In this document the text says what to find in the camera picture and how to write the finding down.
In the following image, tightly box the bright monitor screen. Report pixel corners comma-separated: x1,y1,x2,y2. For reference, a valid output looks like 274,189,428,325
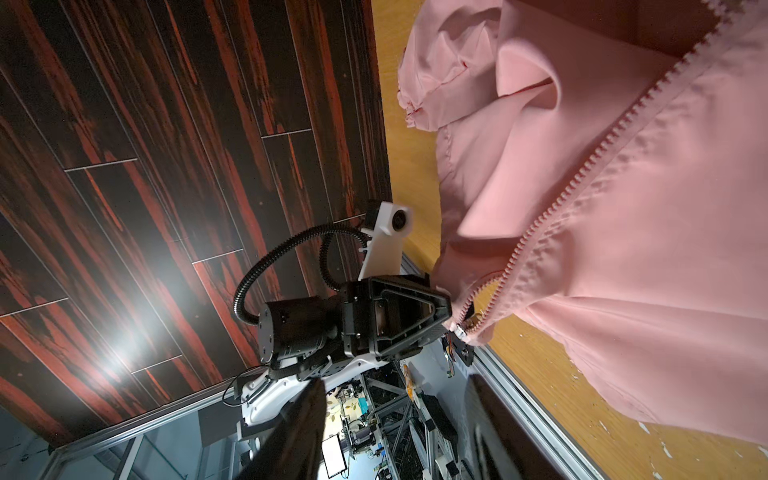
321,434,348,479

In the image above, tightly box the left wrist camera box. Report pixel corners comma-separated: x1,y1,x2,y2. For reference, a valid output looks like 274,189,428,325
358,200,413,280

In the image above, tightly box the pink zip jacket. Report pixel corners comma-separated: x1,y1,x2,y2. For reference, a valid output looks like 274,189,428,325
398,1,767,444

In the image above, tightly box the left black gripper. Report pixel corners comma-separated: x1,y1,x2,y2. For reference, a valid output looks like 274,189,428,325
257,275,452,369

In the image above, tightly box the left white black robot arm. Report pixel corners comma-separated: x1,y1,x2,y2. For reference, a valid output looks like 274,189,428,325
241,275,452,428

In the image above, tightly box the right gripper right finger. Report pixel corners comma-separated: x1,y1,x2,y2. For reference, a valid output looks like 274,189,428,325
465,374,565,480

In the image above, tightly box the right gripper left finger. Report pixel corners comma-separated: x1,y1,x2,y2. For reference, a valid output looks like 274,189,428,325
236,379,326,479

